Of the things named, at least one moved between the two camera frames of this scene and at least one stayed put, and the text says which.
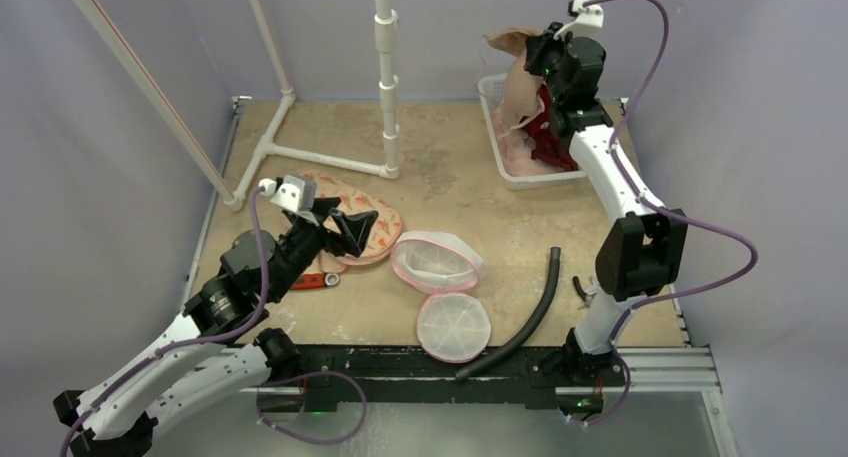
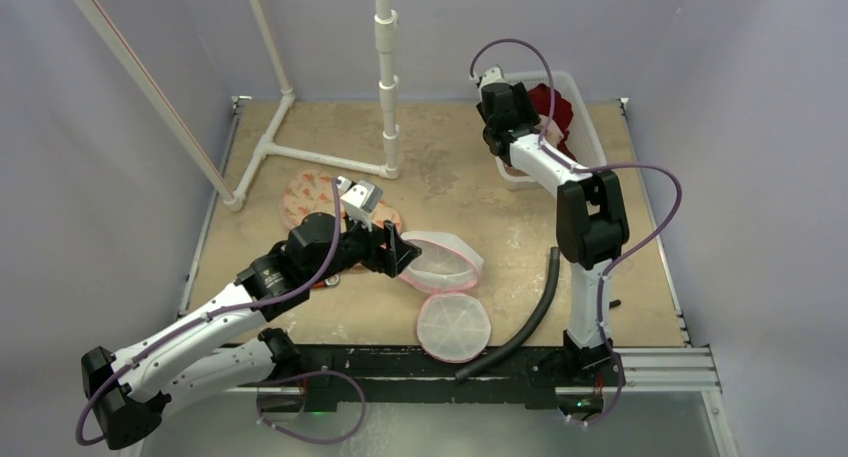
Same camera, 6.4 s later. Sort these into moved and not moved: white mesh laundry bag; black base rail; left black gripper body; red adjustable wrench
Moved: left black gripper body
Not moved: black base rail; red adjustable wrench; white mesh laundry bag
